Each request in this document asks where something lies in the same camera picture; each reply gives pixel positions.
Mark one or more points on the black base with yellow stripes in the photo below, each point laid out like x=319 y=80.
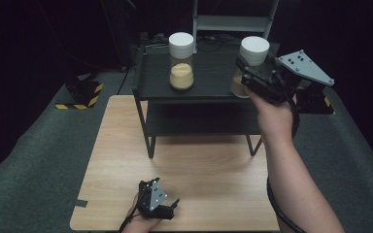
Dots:
x=315 y=104
x=82 y=93

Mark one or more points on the glass jar with white lid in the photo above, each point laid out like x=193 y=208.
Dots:
x=181 y=61
x=254 y=48

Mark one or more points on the black two-tier shelf rack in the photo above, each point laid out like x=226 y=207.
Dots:
x=213 y=81

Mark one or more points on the grey tape piece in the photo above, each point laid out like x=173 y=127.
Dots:
x=79 y=203

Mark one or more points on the person's left hand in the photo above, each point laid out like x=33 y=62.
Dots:
x=139 y=223

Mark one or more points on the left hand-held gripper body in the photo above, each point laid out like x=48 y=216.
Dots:
x=157 y=197

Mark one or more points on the white metal stand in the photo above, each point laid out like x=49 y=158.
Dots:
x=231 y=23

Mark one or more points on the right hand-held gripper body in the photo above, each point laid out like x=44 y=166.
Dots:
x=285 y=77

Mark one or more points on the person's right hand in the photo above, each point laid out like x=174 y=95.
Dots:
x=273 y=118

